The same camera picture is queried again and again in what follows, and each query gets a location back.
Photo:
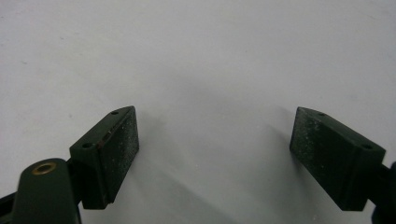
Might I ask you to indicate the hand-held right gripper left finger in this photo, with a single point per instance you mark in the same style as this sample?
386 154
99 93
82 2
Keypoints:
106 161

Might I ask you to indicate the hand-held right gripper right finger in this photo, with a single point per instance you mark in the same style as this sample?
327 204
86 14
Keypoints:
333 158

